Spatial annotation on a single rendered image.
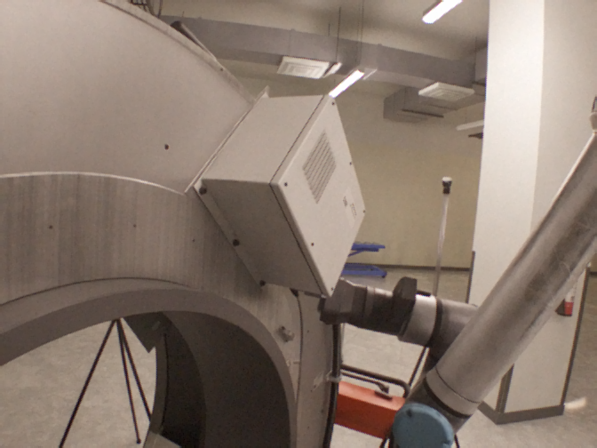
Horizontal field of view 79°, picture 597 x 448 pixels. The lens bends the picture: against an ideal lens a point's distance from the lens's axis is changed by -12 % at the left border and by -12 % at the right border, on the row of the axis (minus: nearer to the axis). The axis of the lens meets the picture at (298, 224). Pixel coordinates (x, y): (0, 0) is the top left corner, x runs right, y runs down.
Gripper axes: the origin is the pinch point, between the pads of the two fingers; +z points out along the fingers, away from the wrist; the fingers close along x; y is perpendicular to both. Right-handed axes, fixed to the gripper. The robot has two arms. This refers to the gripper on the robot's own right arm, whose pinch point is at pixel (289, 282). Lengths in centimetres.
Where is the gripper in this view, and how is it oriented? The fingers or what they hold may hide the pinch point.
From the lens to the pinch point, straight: 68.8
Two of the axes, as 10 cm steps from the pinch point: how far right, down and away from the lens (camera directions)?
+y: -1.1, 6.1, 7.8
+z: -9.7, -2.3, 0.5
